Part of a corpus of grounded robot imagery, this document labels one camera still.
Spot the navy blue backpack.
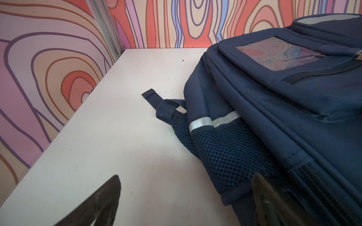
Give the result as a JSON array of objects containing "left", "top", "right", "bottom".
[{"left": 143, "top": 13, "right": 362, "bottom": 226}]

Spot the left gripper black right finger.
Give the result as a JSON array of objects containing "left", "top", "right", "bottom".
[{"left": 251, "top": 172, "right": 307, "bottom": 226}]

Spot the aluminium frame post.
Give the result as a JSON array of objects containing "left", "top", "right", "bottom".
[{"left": 86, "top": 0, "right": 124, "bottom": 61}]

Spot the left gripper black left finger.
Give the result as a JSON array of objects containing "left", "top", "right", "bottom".
[{"left": 56, "top": 175, "right": 121, "bottom": 226}]

